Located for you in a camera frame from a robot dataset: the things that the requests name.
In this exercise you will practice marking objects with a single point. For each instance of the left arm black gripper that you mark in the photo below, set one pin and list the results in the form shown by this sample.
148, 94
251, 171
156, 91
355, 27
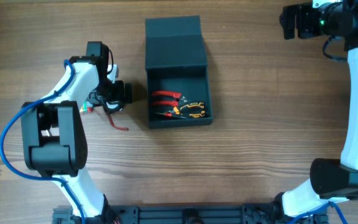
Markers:
127, 92

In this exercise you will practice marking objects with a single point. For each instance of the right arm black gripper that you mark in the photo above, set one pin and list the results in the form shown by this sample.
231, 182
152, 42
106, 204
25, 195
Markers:
291, 21

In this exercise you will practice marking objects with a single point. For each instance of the red handled cutters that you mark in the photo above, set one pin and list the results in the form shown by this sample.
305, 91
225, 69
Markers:
168, 98

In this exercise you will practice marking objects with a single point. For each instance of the orange black pliers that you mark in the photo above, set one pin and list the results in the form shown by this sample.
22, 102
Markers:
182, 111

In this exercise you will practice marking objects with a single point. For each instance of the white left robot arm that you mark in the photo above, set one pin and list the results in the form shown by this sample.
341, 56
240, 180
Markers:
53, 137

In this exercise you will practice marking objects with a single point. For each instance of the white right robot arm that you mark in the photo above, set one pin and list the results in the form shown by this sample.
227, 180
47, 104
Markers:
331, 181

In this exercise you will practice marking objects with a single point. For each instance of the clear screwdriver set case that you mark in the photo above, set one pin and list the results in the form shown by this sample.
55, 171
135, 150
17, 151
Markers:
87, 107

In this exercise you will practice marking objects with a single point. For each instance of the dark green open box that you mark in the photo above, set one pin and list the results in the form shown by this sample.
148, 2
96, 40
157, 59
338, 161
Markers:
175, 60

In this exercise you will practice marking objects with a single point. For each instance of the left arm white wrist camera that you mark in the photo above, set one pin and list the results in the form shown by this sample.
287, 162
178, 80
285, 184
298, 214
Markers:
113, 73

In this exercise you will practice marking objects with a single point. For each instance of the arm white wrist camera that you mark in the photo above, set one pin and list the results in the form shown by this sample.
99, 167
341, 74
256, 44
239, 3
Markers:
113, 73
319, 3

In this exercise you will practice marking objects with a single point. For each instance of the right arm white wrist camera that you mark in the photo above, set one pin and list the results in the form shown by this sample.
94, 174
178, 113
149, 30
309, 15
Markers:
319, 3

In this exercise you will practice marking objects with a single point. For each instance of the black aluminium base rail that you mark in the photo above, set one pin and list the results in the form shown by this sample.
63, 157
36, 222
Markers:
248, 213

